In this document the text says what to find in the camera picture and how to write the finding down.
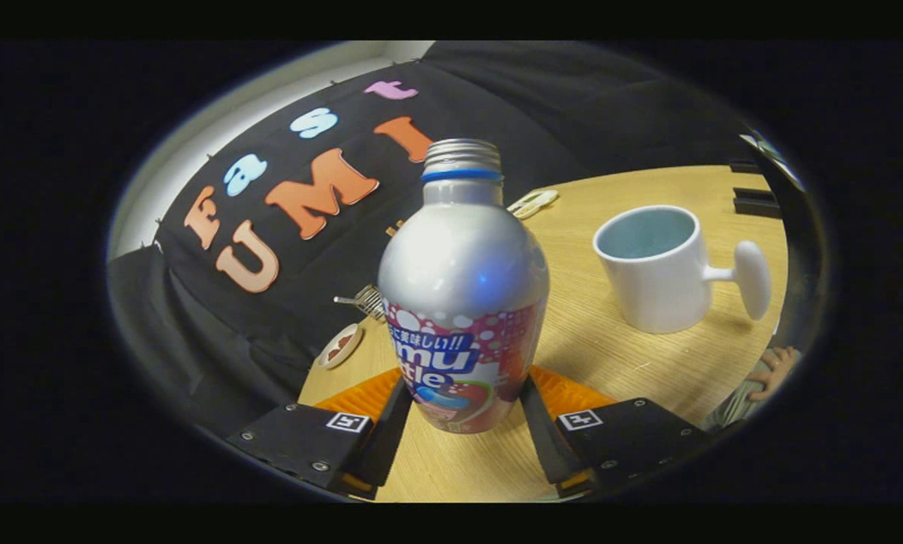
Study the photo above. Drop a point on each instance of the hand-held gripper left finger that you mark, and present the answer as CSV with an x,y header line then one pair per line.
x,y
387,446

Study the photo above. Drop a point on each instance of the small white dish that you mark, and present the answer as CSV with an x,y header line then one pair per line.
x,y
533,202

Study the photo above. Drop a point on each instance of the brown food piece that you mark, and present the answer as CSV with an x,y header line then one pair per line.
x,y
346,341
336,352

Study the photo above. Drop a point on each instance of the silver juice bottle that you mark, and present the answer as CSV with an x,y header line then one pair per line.
x,y
462,257

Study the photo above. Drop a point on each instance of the wooden table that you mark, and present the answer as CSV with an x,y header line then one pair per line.
x,y
632,370

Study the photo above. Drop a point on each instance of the person's grey clothing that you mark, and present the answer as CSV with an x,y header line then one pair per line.
x,y
731,412

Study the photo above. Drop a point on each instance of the white cup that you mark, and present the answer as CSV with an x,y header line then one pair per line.
x,y
663,295

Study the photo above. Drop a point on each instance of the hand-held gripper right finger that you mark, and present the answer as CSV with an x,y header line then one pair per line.
x,y
545,446

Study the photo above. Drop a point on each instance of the white oval plate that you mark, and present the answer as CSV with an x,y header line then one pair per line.
x,y
353,332

